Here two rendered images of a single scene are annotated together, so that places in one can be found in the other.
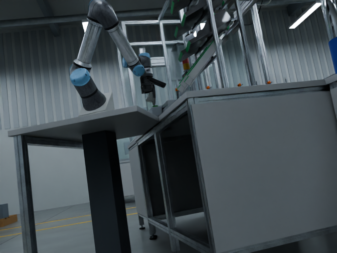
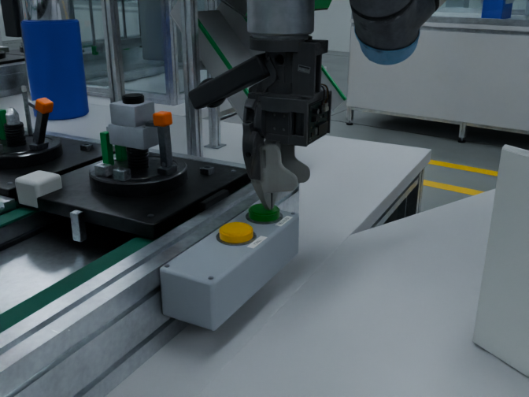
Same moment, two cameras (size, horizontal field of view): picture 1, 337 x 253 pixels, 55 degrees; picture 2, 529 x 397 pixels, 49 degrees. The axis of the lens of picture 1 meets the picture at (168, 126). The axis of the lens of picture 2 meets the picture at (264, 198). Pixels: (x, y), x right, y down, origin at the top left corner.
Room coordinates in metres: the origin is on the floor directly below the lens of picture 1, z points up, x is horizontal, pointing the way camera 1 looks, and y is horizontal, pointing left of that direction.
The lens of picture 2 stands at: (2.63, 0.55, 1.25)
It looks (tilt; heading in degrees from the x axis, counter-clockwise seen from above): 21 degrees down; 224
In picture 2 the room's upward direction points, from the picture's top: straight up
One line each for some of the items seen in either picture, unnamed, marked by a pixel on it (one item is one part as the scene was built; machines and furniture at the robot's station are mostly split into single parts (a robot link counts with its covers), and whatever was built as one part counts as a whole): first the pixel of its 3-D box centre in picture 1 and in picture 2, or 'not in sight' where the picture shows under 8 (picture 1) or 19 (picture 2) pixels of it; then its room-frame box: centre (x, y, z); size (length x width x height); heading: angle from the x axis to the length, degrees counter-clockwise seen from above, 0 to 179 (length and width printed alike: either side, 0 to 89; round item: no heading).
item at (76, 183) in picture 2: not in sight; (140, 186); (2.18, -0.14, 0.96); 0.24 x 0.24 x 0.02; 16
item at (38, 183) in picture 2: not in sight; (39, 189); (2.30, -0.21, 0.97); 0.05 x 0.05 x 0.04; 16
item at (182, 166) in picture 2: not in sight; (138, 173); (2.18, -0.14, 0.98); 0.14 x 0.14 x 0.02
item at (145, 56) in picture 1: (145, 61); not in sight; (2.13, 0.09, 1.28); 0.09 x 0.08 x 0.11; 113
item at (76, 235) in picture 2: not in sight; (78, 225); (2.30, -0.11, 0.95); 0.01 x 0.01 x 0.04; 16
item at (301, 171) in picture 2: (151, 99); (287, 172); (2.11, 0.09, 1.02); 0.06 x 0.03 x 0.09; 106
